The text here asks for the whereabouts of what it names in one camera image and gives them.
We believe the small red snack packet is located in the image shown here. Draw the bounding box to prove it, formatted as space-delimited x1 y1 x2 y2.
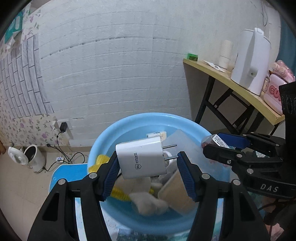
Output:
201 134 230 149

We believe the clear box of cotton swabs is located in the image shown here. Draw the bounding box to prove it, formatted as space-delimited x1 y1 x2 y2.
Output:
158 170 198 216

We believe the frosted plastic box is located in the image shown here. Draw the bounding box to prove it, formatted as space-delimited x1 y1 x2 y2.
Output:
162 130 230 182

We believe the grey yellow plush toy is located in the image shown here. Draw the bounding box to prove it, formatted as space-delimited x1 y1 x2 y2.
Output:
88 154 170 217

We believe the white power adapter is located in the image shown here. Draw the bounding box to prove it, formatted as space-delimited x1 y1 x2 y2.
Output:
115 136 176 180

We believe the pink container with letters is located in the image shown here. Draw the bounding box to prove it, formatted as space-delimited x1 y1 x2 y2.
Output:
263 60 295 115

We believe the white kettle on desk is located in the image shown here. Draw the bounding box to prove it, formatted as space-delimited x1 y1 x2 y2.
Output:
231 28 271 96

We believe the blue picture-printed folding table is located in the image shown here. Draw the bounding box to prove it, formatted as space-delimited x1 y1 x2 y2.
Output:
48 163 225 241

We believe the blue plastic basin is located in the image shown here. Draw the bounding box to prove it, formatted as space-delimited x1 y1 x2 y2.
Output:
88 113 230 235

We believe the wooden desk with black legs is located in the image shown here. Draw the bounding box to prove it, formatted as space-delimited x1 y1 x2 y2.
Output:
183 59 285 135

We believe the white paper roll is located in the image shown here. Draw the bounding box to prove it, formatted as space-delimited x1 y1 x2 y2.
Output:
218 40 232 69

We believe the white paper on desk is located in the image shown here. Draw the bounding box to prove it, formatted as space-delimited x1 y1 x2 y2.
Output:
203 60 225 73

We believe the green small box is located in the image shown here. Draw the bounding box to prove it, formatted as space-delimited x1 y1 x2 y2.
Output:
187 53 198 62

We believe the green wet wipes pack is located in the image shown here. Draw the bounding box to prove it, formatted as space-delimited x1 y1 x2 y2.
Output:
4 11 23 44

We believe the black wall charger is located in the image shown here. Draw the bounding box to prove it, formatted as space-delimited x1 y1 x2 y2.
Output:
60 121 68 133

